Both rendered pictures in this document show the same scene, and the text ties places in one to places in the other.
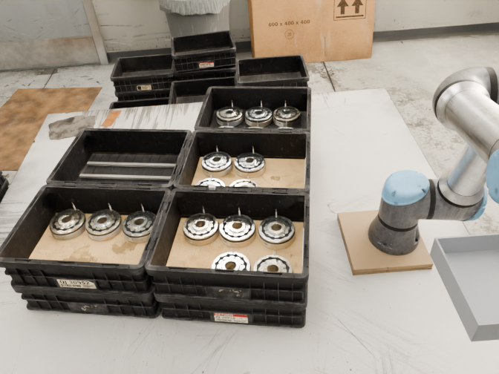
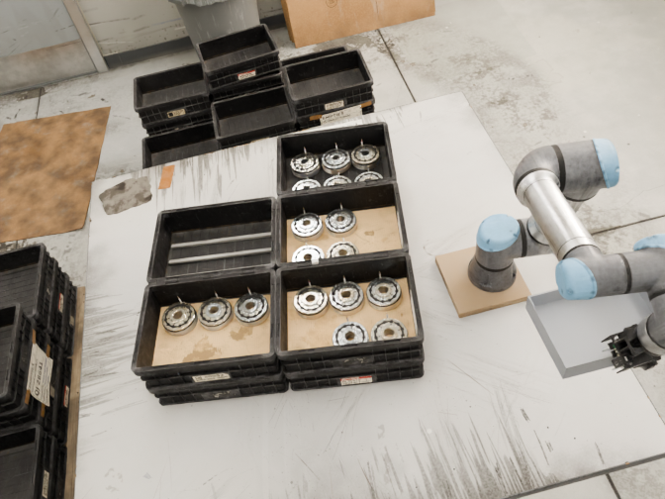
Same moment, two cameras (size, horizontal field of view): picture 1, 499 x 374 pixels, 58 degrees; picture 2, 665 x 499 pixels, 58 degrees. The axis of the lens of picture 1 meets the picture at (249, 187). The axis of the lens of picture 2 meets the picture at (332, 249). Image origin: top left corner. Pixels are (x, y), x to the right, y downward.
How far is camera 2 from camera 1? 58 cm
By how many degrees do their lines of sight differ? 10
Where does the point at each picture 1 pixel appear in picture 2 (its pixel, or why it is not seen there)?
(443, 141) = (532, 119)
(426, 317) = (530, 347)
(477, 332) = (566, 372)
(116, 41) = (113, 41)
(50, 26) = (26, 36)
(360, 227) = (459, 268)
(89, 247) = (208, 339)
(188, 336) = (321, 403)
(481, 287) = (568, 332)
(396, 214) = (492, 258)
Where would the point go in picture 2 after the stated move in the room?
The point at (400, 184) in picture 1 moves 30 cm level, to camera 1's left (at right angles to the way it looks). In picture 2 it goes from (493, 231) to (393, 256)
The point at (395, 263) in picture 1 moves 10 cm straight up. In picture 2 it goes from (497, 300) to (500, 281)
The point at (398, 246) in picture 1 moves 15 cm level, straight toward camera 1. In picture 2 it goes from (498, 284) to (493, 326)
